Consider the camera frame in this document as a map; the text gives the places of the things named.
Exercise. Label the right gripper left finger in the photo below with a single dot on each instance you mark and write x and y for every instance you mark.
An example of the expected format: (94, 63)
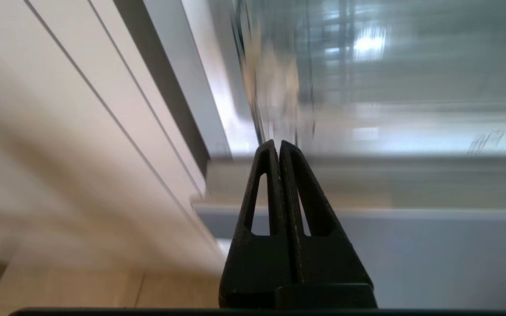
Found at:
(257, 267)

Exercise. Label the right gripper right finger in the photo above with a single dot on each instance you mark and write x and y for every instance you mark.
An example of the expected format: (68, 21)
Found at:
(327, 263)

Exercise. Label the white cabinet panel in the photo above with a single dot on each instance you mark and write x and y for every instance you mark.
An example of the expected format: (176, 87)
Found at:
(81, 153)

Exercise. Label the glass fridge shelf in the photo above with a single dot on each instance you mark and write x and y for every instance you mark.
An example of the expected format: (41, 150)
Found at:
(389, 79)

